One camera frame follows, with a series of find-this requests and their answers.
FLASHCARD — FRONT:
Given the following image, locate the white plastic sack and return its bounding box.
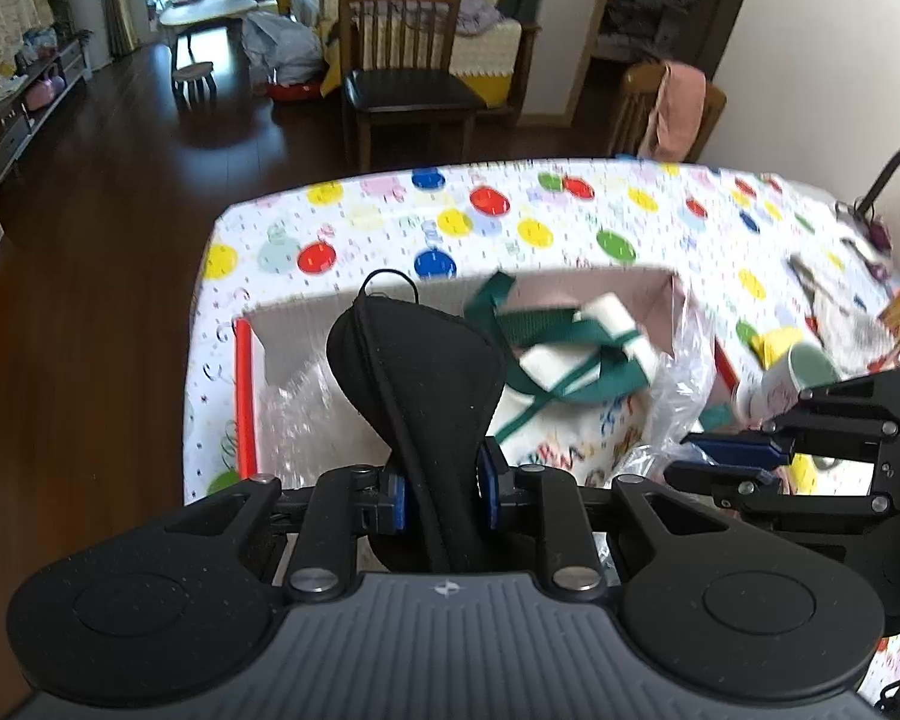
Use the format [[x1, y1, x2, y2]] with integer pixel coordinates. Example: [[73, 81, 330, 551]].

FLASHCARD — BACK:
[[241, 11, 325, 87]]

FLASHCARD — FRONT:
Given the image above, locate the brown wooden chair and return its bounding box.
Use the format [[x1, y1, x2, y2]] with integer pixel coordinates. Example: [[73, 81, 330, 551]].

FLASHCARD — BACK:
[[607, 60, 727, 164]]

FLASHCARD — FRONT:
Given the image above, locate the pale green mug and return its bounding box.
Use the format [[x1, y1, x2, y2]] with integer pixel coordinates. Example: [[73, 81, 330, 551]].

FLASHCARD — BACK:
[[735, 341, 841, 425]]

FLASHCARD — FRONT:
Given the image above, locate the low white table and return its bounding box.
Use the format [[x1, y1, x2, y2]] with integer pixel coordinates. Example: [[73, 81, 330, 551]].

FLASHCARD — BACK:
[[157, 0, 263, 53]]

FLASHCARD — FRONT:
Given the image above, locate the grey white fuzzy cloth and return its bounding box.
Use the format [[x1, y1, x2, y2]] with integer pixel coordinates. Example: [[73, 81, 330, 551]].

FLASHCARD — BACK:
[[787, 253, 890, 368]]

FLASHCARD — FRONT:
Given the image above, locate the red cardboard box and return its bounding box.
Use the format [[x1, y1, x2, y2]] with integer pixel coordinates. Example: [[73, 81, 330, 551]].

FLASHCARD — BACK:
[[232, 266, 740, 487]]

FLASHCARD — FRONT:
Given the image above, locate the white printed tote bag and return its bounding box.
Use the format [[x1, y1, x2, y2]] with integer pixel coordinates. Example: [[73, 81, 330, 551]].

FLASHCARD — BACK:
[[465, 274, 658, 490]]

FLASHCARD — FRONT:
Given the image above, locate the cream crochet blanket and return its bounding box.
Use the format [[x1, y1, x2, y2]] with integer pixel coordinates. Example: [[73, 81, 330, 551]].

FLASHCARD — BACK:
[[450, 19, 523, 110]]

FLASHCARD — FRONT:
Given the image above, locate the dark wooden chair black seat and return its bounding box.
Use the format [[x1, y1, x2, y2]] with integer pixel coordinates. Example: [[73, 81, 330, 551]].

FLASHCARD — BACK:
[[340, 0, 488, 173]]

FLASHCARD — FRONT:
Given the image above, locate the polka dot tablecloth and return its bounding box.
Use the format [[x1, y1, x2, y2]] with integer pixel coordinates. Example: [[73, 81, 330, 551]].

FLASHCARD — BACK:
[[182, 157, 900, 698]]

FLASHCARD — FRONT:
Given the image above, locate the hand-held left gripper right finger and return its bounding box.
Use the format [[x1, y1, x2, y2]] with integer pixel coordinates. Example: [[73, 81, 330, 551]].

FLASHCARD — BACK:
[[478, 441, 730, 603]]

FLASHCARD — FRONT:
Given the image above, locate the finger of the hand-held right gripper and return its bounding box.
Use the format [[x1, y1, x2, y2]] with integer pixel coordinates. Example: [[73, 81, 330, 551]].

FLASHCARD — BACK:
[[664, 461, 895, 523], [681, 364, 900, 467]]

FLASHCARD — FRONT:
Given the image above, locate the black face mask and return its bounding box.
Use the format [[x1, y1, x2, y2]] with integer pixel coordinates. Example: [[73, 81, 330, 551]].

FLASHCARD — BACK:
[[326, 268, 508, 578]]

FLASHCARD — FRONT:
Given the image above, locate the small wooden stool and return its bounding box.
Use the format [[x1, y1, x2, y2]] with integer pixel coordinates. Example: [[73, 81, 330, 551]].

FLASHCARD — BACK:
[[171, 61, 218, 103]]

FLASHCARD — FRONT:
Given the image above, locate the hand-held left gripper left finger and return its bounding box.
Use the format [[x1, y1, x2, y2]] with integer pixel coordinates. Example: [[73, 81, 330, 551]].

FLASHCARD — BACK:
[[161, 465, 410, 605]]

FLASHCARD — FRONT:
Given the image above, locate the low media cabinet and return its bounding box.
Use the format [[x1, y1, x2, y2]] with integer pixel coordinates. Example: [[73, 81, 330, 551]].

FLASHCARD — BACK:
[[0, 37, 95, 200]]

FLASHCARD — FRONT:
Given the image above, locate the clear plastic bag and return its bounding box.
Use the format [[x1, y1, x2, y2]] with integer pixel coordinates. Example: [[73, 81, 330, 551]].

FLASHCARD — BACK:
[[600, 292, 722, 482]]

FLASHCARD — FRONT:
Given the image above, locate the pink towel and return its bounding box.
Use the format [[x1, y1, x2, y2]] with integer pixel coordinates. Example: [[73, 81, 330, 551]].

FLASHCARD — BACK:
[[640, 62, 707, 164]]

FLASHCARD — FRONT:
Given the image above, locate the red floor cushion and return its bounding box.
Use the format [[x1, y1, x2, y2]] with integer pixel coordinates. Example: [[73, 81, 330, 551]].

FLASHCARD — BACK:
[[266, 79, 322, 103]]

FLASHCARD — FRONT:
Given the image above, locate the grey desk lamp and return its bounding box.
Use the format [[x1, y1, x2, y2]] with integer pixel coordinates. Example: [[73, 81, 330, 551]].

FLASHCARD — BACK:
[[855, 139, 900, 220]]

